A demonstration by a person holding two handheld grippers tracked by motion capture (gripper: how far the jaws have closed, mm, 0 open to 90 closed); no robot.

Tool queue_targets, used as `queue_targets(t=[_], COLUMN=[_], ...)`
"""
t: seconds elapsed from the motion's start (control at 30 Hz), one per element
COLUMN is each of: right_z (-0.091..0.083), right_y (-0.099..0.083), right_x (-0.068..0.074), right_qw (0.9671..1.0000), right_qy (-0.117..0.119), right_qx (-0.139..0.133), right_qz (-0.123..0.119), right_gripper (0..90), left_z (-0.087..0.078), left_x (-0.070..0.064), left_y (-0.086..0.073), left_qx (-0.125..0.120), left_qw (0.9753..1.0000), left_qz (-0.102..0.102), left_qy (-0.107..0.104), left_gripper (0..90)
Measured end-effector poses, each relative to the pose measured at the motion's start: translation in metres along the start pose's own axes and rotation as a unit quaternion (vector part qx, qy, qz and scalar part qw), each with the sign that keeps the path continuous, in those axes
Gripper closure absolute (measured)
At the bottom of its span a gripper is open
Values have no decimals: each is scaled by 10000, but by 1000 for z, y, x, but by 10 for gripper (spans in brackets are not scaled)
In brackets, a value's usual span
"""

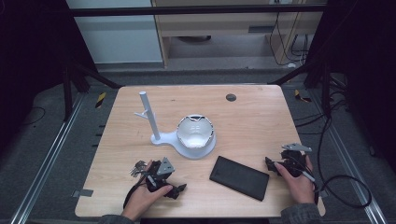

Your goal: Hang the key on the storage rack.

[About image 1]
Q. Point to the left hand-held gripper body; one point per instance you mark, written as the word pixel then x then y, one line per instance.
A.
pixel 160 174

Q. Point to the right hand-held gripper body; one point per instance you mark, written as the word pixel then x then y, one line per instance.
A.
pixel 294 160

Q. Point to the black case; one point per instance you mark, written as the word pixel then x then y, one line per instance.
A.
pixel 239 178

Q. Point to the person's right hand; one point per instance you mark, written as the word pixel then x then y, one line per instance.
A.
pixel 300 186

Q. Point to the person's left hand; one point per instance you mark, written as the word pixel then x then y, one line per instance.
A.
pixel 140 199

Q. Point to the white bowl-shaped shell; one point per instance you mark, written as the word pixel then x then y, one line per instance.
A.
pixel 194 133

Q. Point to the white stand with pole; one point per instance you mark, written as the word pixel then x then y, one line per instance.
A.
pixel 149 115

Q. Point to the yellow black striped tape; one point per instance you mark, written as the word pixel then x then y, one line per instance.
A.
pixel 301 97
pixel 100 100

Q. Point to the dark round table grommet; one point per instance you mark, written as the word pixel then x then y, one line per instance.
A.
pixel 231 97

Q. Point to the black metal stand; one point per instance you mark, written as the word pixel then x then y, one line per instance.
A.
pixel 326 90
pixel 67 90

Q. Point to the grey tape piece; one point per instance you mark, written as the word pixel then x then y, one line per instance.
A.
pixel 83 193

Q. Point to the black curtain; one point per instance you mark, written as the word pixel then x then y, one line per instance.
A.
pixel 28 62
pixel 367 62

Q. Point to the white cabinet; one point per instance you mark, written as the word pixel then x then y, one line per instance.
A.
pixel 121 37

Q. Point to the light wooden desk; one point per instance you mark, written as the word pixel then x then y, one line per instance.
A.
pixel 218 23

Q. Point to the black horizontal bar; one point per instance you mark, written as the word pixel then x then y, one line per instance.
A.
pixel 186 10

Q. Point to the metal floor rail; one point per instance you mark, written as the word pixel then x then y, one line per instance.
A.
pixel 351 165
pixel 46 161

